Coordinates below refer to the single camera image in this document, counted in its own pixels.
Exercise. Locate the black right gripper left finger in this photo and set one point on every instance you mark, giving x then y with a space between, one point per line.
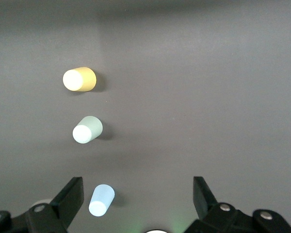
70 201

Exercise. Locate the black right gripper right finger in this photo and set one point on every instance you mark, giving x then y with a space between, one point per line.
201 199

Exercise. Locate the pale green plastic cup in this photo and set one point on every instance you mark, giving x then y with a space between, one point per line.
87 129

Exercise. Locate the yellow plastic cup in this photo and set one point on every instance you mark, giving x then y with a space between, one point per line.
80 78

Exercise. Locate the light blue plastic cup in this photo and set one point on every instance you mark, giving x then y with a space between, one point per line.
101 200

